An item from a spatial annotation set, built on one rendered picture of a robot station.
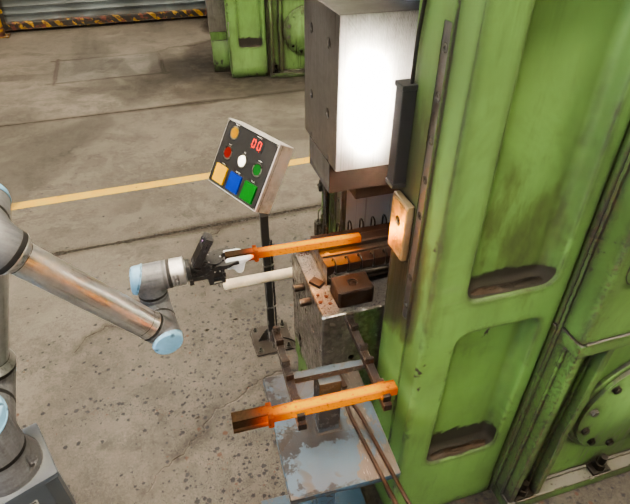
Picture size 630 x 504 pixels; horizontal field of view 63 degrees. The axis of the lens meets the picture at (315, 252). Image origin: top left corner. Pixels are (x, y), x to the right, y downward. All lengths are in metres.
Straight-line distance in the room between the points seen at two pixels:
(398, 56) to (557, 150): 0.44
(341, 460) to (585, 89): 1.08
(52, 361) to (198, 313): 0.77
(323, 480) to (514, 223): 0.82
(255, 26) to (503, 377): 5.26
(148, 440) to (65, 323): 0.97
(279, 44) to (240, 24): 0.48
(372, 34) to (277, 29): 5.05
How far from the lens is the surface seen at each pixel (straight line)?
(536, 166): 1.32
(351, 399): 1.25
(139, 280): 1.61
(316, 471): 1.46
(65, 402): 2.78
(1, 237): 1.34
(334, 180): 1.48
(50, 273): 1.39
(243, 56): 6.41
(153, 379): 2.72
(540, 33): 1.18
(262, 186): 1.98
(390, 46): 1.34
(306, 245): 1.66
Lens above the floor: 2.04
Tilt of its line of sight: 37 degrees down
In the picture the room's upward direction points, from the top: straight up
